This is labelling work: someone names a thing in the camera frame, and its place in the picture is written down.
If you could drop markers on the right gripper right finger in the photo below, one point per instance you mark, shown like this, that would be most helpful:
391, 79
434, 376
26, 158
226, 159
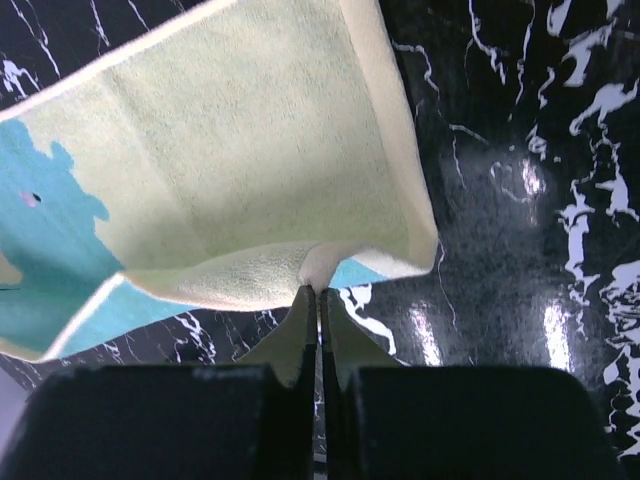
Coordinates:
385, 420

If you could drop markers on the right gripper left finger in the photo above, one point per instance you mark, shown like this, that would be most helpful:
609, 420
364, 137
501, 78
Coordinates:
252, 419

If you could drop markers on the yellow and green towel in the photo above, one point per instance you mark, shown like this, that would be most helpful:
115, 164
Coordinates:
223, 160

